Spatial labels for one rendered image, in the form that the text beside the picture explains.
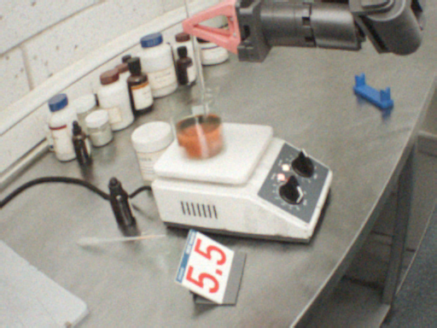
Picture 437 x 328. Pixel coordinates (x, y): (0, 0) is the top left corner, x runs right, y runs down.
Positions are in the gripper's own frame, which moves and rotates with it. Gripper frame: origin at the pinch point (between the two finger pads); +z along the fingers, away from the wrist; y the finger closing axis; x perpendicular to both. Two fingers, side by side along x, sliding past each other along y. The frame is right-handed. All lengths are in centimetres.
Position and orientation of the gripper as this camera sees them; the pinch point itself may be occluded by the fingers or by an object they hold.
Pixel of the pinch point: (190, 25)
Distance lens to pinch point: 59.2
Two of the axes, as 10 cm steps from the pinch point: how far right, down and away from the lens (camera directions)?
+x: 1.6, 8.3, 5.3
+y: -3.1, 5.5, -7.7
